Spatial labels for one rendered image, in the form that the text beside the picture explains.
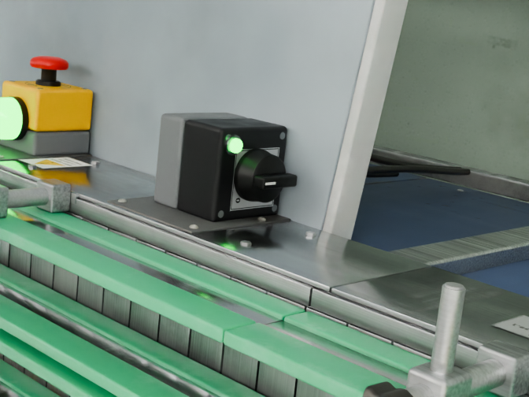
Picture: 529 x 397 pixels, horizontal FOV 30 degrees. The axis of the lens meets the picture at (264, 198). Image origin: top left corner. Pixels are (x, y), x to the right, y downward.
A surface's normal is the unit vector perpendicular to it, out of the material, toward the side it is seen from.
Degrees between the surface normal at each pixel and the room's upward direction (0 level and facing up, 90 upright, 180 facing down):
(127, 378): 90
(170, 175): 0
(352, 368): 90
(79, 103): 90
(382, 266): 90
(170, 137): 0
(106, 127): 0
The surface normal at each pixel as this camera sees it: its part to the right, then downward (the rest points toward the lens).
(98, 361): 0.11, -0.97
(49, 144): 0.71, 0.22
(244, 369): -0.70, 0.07
